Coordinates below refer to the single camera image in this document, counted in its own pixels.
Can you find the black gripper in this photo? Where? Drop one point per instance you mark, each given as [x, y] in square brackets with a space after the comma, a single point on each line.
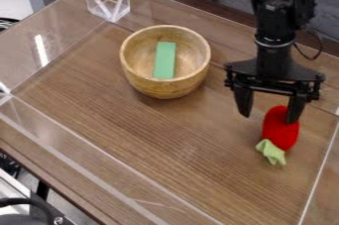
[288, 80]

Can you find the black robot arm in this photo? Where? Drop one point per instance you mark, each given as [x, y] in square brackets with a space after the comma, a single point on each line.
[279, 19]

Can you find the wooden bowl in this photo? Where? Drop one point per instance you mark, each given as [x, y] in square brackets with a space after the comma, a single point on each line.
[136, 56]

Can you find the green rectangular block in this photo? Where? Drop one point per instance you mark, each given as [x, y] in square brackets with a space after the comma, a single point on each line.
[164, 60]

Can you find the red plush fruit green leaf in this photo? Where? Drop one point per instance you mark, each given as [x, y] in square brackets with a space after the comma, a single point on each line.
[277, 137]

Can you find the clear acrylic enclosure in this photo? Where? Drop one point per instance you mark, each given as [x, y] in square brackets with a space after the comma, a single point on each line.
[141, 161]

